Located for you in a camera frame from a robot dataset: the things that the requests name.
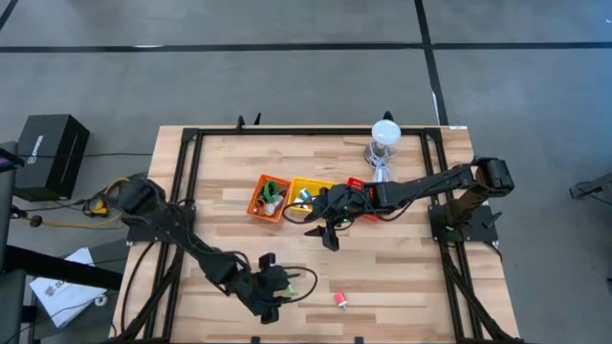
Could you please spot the orange plastic basket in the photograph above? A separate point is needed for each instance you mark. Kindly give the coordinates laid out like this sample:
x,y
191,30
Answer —
x,y
253,210

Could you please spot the white light bulb lamp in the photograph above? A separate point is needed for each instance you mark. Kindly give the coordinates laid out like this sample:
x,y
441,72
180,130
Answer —
x,y
386,131

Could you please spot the white paper sheets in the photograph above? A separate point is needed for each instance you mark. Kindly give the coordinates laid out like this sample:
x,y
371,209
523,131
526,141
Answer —
x,y
62,296

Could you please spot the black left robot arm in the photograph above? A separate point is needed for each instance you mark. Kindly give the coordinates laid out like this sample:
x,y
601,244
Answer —
x,y
191,239

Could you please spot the black frame bracket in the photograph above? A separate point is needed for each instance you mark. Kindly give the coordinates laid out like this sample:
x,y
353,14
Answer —
x,y
388,116
240,122
257,119

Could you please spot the black metal table frame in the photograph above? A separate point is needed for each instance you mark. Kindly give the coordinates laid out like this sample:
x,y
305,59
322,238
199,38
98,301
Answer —
x,y
311,131

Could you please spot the red plastic basket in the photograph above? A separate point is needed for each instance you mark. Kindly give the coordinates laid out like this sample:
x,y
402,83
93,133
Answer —
x,y
356,181

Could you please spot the yellow clamp tool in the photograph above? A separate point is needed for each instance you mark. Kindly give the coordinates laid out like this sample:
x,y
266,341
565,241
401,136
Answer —
x,y
99,208

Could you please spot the black cardboard box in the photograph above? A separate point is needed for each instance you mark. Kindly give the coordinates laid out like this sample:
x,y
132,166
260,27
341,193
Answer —
x,y
48,148

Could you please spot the pink USB wall charger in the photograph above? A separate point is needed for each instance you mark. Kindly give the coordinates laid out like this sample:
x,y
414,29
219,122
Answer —
x,y
340,299

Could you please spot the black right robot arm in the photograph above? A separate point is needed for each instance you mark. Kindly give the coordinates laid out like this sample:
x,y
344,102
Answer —
x,y
430,184

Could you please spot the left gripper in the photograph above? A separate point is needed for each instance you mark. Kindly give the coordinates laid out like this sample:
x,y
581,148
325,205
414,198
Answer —
x,y
268,286

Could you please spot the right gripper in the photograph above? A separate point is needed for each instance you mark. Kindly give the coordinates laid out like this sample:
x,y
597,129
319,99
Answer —
x,y
342,203

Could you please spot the yellow plastic basket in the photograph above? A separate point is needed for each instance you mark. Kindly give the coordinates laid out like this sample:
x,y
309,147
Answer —
x,y
306,182

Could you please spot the dark side desk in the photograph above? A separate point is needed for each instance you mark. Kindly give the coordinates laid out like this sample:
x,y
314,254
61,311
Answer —
x,y
9,306

